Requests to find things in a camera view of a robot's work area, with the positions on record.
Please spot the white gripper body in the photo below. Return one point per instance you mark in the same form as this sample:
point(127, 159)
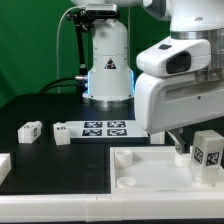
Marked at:
point(171, 92)

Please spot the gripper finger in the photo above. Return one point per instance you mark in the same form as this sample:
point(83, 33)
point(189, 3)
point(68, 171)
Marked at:
point(175, 134)

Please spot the white square table top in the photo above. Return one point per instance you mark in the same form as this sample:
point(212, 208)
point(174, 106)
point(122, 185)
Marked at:
point(159, 169)

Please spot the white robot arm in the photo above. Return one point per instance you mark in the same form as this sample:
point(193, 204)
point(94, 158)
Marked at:
point(110, 79)

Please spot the white marker base plate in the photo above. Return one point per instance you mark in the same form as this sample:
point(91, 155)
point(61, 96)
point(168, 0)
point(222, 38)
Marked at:
point(105, 129)

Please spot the white front wall rail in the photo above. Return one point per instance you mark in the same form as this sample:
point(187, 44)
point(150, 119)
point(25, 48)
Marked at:
point(111, 207)

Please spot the grey camera on mount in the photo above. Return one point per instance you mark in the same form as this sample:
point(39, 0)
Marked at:
point(101, 9)

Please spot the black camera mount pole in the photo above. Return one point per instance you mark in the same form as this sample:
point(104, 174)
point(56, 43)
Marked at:
point(83, 23)

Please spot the white left wall piece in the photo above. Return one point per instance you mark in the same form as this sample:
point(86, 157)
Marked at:
point(5, 166)

